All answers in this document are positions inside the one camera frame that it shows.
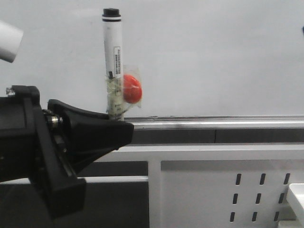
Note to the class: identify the white whiteboard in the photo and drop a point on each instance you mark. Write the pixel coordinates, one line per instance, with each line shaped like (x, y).
(195, 57)

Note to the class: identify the white plastic bin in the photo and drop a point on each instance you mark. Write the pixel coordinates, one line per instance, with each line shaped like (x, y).
(297, 202)

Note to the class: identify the white perforated metal panel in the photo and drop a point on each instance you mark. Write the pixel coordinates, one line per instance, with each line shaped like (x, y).
(227, 194)

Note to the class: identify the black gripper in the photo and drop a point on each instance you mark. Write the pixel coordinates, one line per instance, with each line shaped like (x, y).
(29, 150)

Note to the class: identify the aluminium whiteboard tray rail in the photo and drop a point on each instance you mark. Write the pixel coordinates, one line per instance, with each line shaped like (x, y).
(157, 123)

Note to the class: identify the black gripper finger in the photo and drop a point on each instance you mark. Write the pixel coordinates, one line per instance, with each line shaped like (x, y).
(86, 131)

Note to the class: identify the red magnet taped to marker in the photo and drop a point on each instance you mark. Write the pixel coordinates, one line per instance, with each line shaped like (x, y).
(132, 86)

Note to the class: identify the white whiteboard marker pen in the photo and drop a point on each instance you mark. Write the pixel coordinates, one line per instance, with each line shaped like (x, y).
(113, 44)

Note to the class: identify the white metal frame rack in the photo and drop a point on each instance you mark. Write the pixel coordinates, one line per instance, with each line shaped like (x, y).
(124, 187)

